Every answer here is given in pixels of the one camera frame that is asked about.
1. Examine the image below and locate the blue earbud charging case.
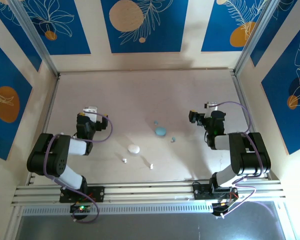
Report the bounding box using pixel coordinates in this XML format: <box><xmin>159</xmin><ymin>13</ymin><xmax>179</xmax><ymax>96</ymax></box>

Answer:
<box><xmin>154</xmin><ymin>126</ymin><xmax>168</xmax><ymax>137</ymax></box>

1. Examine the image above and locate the small circuit board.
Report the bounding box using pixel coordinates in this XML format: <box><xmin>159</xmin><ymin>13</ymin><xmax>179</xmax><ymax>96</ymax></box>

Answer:
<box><xmin>69</xmin><ymin>202</ymin><xmax>92</xmax><ymax>215</ymax></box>
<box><xmin>211</xmin><ymin>199</ymin><xmax>240</xmax><ymax>217</ymax></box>

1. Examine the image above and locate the grey metal sheet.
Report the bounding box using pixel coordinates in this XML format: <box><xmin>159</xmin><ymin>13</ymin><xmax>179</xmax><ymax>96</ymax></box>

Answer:
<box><xmin>14</xmin><ymin>201</ymin><xmax>297</xmax><ymax>240</ymax></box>

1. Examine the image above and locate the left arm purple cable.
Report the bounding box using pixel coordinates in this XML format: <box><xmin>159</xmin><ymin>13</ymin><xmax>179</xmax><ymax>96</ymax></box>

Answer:
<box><xmin>43</xmin><ymin>112</ymin><xmax>113</xmax><ymax>224</ymax></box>

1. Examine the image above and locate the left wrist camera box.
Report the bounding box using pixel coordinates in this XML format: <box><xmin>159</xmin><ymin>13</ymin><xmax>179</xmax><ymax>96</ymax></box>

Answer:
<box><xmin>82</xmin><ymin>105</ymin><xmax>99</xmax><ymax>120</ymax></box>

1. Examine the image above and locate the aluminium side rail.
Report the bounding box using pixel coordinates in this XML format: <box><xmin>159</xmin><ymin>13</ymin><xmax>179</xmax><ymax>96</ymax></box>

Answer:
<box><xmin>27</xmin><ymin>73</ymin><xmax>61</xmax><ymax>186</ymax></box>
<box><xmin>231</xmin><ymin>69</ymin><xmax>273</xmax><ymax>181</ymax></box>

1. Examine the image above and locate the blue floral wall panel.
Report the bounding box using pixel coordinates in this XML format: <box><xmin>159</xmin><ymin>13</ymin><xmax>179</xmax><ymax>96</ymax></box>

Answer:
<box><xmin>201</xmin><ymin>0</ymin><xmax>273</xmax><ymax>53</ymax></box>
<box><xmin>22</xmin><ymin>0</ymin><xmax>91</xmax><ymax>56</ymax></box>
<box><xmin>0</xmin><ymin>34</ymin><xmax>33</xmax><ymax>161</ymax></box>
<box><xmin>261</xmin><ymin>23</ymin><xmax>300</xmax><ymax>155</ymax></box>
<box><xmin>101</xmin><ymin>0</ymin><xmax>190</xmax><ymax>54</ymax></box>
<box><xmin>0</xmin><ymin>4</ymin><xmax>43</xmax><ymax>73</ymax></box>
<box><xmin>249</xmin><ymin>0</ymin><xmax>300</xmax><ymax>68</ymax></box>

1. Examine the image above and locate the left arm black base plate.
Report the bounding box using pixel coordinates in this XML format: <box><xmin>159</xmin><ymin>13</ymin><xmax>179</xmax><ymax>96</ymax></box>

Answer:
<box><xmin>59</xmin><ymin>186</ymin><xmax>106</xmax><ymax>204</ymax></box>

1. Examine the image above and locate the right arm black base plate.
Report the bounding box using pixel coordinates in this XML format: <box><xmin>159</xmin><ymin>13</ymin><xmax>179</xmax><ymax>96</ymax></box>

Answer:
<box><xmin>192</xmin><ymin>183</ymin><xmax>240</xmax><ymax>201</ymax></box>

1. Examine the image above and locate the aluminium mounting rail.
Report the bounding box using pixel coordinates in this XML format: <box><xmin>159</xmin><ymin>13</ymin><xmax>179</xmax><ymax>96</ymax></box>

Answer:
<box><xmin>11</xmin><ymin>177</ymin><xmax>287</xmax><ymax>209</ymax></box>

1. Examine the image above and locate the aluminium corner post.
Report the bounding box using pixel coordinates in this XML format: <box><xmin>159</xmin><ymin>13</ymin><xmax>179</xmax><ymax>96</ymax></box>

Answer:
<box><xmin>8</xmin><ymin>0</ymin><xmax>61</xmax><ymax>77</ymax></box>
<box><xmin>232</xmin><ymin>0</ymin><xmax>284</xmax><ymax>76</ymax></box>

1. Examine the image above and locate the slotted grey cable duct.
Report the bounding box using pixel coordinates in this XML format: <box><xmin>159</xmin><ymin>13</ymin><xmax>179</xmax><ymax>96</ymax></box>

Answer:
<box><xmin>21</xmin><ymin>202</ymin><xmax>215</xmax><ymax>216</ymax></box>

